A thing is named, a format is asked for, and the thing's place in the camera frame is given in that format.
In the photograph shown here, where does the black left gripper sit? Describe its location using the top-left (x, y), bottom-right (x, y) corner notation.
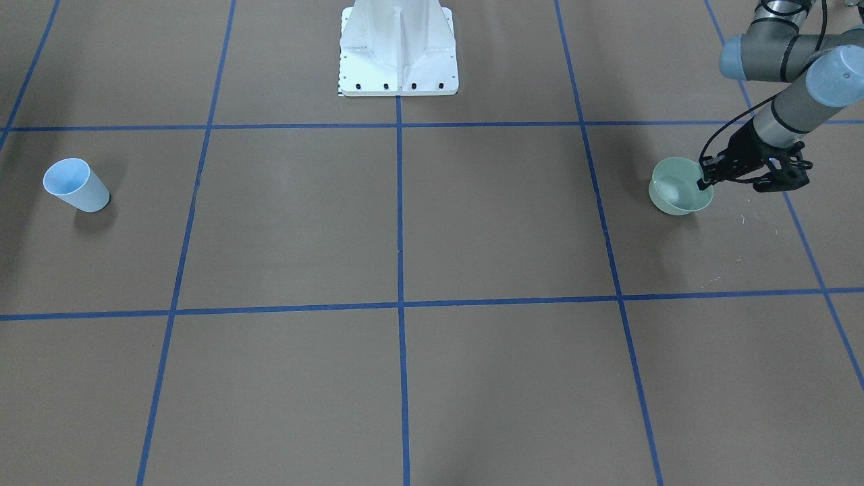
top-left (698, 119), bottom-right (775, 190)

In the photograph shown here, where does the mint green bowl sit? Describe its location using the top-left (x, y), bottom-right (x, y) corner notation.
top-left (648, 157), bottom-right (715, 216)

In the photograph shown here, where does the light blue plastic cup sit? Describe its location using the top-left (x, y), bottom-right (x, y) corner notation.
top-left (43, 158), bottom-right (111, 213)

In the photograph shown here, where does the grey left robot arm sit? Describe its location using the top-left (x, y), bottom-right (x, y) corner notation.
top-left (697, 1), bottom-right (863, 193)

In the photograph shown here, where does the brown paper table mat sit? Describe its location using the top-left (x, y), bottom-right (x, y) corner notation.
top-left (2, 1), bottom-right (862, 485)

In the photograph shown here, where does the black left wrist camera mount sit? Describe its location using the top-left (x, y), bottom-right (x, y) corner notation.
top-left (751, 141), bottom-right (813, 193)

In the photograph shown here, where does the black left wrist camera cable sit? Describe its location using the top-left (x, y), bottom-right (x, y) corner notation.
top-left (698, 94), bottom-right (784, 184)

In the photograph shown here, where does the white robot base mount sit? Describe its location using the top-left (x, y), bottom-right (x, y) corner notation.
top-left (337, 1), bottom-right (460, 97)

